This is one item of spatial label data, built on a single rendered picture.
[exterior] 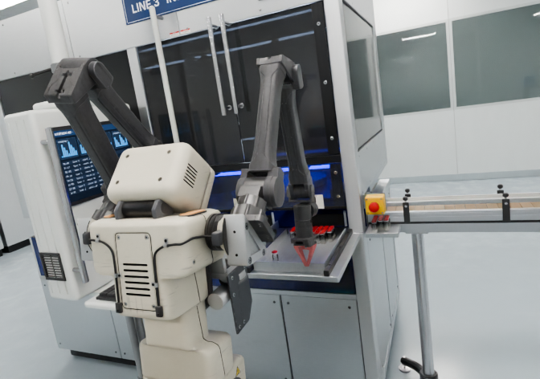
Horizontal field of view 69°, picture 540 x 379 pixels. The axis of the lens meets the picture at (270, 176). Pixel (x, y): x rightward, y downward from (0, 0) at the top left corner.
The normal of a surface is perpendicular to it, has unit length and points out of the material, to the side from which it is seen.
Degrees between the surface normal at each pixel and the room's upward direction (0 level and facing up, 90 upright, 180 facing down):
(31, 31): 90
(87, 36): 90
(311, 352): 90
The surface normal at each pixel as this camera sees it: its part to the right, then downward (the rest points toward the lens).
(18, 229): 0.91, -0.06
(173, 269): -0.40, 0.08
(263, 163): -0.36, -0.30
